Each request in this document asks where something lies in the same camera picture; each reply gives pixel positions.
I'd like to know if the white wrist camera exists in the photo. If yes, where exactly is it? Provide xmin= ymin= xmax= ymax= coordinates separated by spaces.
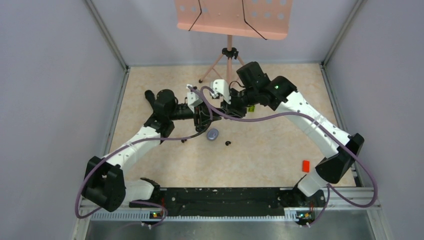
xmin=209 ymin=79 xmax=231 ymax=104
xmin=186 ymin=84 xmax=204 ymax=114

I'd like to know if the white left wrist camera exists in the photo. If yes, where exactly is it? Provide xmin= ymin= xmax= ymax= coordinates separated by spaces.
xmin=186 ymin=84 xmax=204 ymax=114

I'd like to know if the purple white green toy block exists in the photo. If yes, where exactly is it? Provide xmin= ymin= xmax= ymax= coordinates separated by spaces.
xmin=247 ymin=105 xmax=256 ymax=113

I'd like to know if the pink music stand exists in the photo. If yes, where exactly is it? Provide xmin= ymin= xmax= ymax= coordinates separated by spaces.
xmin=174 ymin=0 xmax=293 ymax=83

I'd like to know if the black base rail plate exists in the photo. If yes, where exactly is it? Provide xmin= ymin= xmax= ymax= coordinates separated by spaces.
xmin=151 ymin=187 xmax=311 ymax=217

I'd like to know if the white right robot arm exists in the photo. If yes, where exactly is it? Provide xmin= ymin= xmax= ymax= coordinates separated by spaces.
xmin=210 ymin=61 xmax=365 ymax=206

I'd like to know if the red rectangular block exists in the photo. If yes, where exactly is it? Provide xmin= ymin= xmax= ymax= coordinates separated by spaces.
xmin=302 ymin=160 xmax=311 ymax=173

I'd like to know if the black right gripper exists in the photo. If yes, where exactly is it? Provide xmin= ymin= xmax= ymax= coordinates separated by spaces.
xmin=220 ymin=86 xmax=258 ymax=119

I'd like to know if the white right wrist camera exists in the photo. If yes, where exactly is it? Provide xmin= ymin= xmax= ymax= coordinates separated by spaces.
xmin=209 ymin=79 xmax=231 ymax=104

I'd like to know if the grey blue oval case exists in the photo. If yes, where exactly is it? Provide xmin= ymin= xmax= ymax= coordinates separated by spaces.
xmin=206 ymin=128 xmax=219 ymax=141

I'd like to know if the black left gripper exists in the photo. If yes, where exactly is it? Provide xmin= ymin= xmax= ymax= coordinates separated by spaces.
xmin=168 ymin=98 xmax=222 ymax=127

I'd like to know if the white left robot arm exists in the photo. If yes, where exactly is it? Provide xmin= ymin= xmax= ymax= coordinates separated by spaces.
xmin=78 ymin=85 xmax=218 ymax=212

